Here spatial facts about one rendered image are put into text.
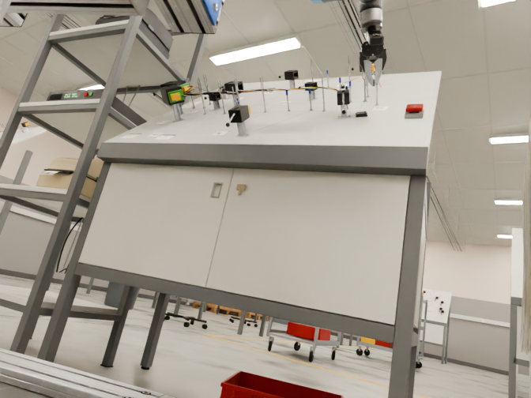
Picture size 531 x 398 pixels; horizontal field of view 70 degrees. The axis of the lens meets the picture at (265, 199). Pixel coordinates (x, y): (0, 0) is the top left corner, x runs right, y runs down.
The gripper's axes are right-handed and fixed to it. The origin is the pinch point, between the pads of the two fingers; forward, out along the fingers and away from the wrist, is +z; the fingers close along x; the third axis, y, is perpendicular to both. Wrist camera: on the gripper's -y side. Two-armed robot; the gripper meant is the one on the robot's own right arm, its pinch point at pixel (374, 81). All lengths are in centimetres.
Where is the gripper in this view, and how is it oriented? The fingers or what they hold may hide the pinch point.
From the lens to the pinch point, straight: 142.9
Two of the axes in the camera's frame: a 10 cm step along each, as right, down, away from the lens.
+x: -9.8, 0.4, 2.1
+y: 2.1, -0.5, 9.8
